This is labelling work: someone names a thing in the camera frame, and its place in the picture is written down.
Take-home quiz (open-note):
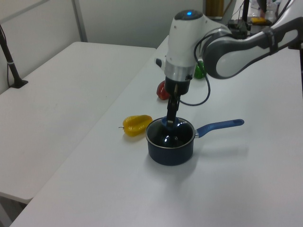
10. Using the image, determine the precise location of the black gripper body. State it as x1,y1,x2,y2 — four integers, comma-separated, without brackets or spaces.
164,76,192,97

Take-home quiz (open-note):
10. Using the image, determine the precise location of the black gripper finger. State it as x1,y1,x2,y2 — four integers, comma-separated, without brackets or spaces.
173,83,181,112
166,96,176,126

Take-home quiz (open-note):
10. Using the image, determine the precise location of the glass lid with blue knob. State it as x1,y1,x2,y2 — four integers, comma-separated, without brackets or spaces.
145,116,196,149

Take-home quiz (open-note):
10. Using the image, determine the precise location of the red toy bell pepper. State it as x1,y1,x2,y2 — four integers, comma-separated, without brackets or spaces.
156,80,170,101

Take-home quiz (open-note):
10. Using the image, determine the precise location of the green toy bell pepper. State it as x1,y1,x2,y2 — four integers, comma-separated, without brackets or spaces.
194,60,208,80

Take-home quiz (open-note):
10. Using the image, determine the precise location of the yellow toy bell pepper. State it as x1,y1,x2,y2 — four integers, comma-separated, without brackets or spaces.
118,114,153,138

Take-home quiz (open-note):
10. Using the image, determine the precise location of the dark blue saucepan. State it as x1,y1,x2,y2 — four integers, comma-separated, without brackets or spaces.
145,117,245,166

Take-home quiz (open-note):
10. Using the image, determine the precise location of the wooden board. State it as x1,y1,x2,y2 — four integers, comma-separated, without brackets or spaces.
205,0,224,19

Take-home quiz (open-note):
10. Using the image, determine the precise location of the dark device with cables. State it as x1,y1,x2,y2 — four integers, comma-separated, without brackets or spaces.
227,19,252,36

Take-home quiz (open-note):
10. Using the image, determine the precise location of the grey partition post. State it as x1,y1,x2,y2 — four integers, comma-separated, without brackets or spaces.
71,0,89,44

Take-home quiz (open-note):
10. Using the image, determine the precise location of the black camera stand pole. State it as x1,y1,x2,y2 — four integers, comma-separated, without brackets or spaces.
0,23,29,89

